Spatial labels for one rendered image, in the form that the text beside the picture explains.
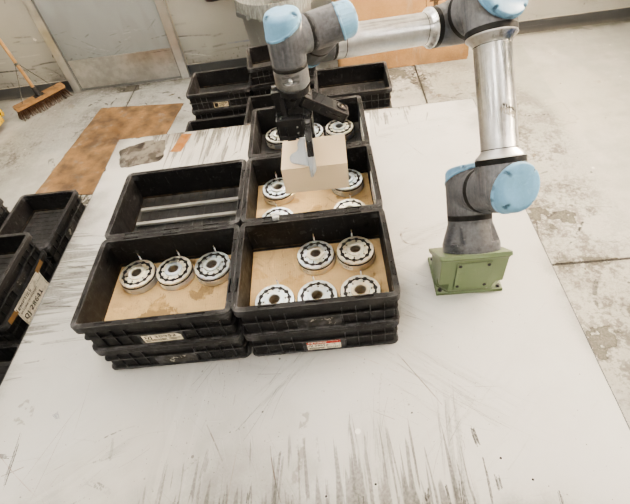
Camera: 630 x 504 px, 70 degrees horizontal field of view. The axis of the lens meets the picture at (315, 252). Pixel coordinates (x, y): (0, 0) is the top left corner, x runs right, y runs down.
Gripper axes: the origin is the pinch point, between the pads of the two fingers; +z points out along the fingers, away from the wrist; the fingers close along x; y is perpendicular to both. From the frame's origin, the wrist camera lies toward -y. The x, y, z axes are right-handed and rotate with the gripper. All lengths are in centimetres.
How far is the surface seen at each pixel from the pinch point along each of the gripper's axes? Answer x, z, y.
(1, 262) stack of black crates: -33, 60, 144
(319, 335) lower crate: 31.3, 32.4, 3.5
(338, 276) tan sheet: 17.0, 26.8, -2.6
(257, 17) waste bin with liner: -229, 47, 43
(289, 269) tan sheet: 13.0, 26.6, 10.9
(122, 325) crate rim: 34, 17, 49
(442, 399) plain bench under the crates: 47, 40, -25
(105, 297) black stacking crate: 19, 24, 62
